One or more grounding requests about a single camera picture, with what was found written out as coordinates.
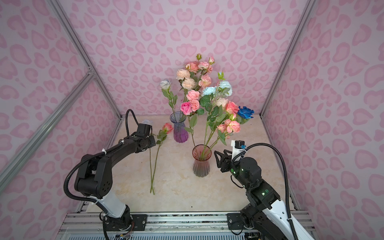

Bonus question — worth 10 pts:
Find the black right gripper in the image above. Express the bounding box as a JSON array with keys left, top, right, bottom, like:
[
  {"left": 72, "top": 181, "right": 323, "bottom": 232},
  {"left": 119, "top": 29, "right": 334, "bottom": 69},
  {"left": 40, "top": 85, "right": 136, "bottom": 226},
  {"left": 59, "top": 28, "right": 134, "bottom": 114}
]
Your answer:
[{"left": 212, "top": 149, "right": 252, "bottom": 190}]

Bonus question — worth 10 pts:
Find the white blue large rose stem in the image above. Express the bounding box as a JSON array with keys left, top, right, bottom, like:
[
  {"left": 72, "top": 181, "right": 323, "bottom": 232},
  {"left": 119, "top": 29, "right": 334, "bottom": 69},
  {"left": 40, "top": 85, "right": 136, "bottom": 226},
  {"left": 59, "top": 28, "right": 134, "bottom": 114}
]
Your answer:
[{"left": 142, "top": 120, "right": 153, "bottom": 126}]

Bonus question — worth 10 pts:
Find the red grey glass vase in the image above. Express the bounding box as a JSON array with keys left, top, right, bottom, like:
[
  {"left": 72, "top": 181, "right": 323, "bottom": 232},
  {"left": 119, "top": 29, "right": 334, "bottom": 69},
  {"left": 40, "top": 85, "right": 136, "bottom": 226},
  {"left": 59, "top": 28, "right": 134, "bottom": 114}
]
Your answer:
[{"left": 192, "top": 145, "right": 212, "bottom": 178}]

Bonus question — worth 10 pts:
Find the red pink rose stem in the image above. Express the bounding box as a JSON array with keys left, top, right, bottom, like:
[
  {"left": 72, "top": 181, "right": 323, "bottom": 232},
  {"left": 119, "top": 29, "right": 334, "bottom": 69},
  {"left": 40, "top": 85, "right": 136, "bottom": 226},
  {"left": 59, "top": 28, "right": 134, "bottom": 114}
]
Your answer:
[{"left": 150, "top": 123, "right": 174, "bottom": 195}]

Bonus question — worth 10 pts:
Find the pink peach small rose stem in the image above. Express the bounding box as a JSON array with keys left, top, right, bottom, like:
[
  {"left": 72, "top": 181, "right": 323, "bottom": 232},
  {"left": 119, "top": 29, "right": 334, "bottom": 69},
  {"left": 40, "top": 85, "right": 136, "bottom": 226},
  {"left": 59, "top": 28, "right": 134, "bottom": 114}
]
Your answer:
[{"left": 207, "top": 114, "right": 241, "bottom": 149}]

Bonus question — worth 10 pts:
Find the purple blue glass vase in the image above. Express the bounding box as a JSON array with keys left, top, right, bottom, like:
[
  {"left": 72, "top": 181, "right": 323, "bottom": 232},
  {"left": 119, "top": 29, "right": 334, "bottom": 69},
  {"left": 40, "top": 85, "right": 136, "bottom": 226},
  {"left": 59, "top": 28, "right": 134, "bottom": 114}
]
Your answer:
[{"left": 170, "top": 111, "right": 189, "bottom": 143}]

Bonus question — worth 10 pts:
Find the blue flower stem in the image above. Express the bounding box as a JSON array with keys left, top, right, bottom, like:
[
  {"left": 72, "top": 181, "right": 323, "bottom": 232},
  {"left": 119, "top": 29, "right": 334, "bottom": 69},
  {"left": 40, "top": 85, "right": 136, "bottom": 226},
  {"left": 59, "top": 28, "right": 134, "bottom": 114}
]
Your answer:
[{"left": 237, "top": 106, "right": 255, "bottom": 125}]

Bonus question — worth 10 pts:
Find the cream and red rose stem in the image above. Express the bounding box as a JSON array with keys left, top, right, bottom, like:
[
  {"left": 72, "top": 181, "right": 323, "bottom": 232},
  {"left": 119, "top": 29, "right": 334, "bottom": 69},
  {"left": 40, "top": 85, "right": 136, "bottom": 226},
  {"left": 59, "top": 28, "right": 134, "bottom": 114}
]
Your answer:
[{"left": 204, "top": 98, "right": 239, "bottom": 146}]

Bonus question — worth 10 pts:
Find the pink double rose stem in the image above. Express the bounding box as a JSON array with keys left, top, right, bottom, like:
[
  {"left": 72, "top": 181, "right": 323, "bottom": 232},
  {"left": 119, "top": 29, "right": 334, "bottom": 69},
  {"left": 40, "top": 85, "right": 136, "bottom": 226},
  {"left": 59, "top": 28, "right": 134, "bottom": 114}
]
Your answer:
[{"left": 181, "top": 90, "right": 200, "bottom": 116}]

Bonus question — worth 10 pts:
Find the pale blue white rose stem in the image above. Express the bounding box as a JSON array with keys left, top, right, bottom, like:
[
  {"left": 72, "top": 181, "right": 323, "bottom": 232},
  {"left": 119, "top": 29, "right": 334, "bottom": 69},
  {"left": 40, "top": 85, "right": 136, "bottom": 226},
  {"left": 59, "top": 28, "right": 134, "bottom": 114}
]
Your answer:
[{"left": 160, "top": 80, "right": 178, "bottom": 114}]

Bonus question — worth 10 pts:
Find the light blue rose stem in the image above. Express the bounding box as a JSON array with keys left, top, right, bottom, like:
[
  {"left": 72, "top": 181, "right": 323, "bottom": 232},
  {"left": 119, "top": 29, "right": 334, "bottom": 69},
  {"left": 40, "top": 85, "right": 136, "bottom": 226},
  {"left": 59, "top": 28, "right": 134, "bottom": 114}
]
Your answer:
[{"left": 199, "top": 72, "right": 233, "bottom": 161}]

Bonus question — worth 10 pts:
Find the pink multi bloom rose stem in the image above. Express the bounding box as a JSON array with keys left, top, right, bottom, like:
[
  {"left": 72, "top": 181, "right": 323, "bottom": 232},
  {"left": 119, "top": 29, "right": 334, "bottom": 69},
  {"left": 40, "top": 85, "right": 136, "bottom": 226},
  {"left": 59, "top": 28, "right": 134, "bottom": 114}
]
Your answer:
[{"left": 198, "top": 57, "right": 215, "bottom": 89}]

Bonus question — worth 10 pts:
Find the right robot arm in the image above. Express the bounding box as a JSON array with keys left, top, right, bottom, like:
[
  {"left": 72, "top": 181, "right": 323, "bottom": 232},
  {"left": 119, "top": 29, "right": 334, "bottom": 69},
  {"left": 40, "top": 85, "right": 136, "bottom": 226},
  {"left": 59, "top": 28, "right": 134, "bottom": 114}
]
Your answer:
[{"left": 214, "top": 150, "right": 314, "bottom": 240}]

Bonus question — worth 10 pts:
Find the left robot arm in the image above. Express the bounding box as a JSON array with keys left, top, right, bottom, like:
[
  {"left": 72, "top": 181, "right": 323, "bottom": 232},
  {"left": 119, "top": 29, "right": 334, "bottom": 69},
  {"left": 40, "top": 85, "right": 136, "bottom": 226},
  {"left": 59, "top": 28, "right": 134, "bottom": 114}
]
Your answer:
[{"left": 75, "top": 124, "right": 156, "bottom": 219}]

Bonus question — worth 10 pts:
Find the right black cable conduit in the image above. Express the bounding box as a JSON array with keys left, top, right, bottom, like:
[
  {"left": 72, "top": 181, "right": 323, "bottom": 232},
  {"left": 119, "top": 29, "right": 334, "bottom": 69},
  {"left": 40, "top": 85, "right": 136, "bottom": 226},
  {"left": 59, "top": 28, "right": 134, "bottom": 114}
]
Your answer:
[{"left": 232, "top": 142, "right": 299, "bottom": 240}]

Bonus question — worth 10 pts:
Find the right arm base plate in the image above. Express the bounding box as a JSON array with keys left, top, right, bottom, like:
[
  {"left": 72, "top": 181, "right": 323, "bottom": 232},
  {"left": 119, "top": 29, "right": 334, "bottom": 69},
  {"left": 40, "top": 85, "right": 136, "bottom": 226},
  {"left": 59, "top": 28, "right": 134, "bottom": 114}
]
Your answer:
[{"left": 226, "top": 213, "right": 244, "bottom": 231}]

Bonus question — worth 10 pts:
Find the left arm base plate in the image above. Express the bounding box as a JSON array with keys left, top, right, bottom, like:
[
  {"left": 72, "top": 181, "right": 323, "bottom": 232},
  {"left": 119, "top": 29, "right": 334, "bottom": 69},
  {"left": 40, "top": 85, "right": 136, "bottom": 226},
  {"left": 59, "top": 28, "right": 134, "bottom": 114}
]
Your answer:
[{"left": 103, "top": 214, "right": 148, "bottom": 232}]

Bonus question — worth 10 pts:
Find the aluminium frame post left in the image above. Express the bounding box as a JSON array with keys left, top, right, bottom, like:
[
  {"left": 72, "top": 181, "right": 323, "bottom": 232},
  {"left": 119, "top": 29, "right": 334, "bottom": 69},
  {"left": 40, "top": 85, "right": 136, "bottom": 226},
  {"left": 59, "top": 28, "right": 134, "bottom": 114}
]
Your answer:
[{"left": 47, "top": 0, "right": 122, "bottom": 120}]

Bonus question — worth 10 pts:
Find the aluminium frame post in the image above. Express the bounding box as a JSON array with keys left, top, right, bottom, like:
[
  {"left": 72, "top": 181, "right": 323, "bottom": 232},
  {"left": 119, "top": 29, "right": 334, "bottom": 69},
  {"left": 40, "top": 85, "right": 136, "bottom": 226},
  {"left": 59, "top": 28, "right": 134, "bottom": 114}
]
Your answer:
[
  {"left": 47, "top": 0, "right": 122, "bottom": 120},
  {"left": 260, "top": 0, "right": 319, "bottom": 119}
]

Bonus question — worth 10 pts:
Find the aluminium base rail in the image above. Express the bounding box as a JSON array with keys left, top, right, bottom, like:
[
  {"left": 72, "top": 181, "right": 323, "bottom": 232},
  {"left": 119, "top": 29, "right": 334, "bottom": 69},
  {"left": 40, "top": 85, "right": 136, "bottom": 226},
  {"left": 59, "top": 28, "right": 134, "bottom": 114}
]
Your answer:
[{"left": 55, "top": 211, "right": 319, "bottom": 240}]

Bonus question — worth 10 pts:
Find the aluminium diagonal frame bar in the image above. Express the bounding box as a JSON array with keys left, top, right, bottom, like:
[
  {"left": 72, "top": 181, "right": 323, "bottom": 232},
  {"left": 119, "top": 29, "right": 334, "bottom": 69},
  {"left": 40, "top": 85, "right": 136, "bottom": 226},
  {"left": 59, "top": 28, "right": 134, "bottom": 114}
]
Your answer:
[{"left": 1, "top": 71, "right": 95, "bottom": 192}]

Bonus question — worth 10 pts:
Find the aluminium frame post right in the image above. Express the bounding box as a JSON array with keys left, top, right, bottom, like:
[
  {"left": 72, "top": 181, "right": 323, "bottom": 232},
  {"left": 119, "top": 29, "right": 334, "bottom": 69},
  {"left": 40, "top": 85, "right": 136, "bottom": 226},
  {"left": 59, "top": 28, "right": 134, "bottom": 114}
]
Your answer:
[{"left": 260, "top": 0, "right": 319, "bottom": 119}]

